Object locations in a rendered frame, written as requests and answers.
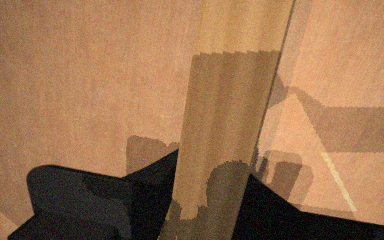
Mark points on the wooden post with slot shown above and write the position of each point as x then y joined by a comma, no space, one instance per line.
163,232

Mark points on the long wooden board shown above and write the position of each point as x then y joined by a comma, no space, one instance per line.
237,49

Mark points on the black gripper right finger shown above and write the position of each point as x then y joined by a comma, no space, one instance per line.
264,215

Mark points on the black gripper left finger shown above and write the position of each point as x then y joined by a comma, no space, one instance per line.
135,204

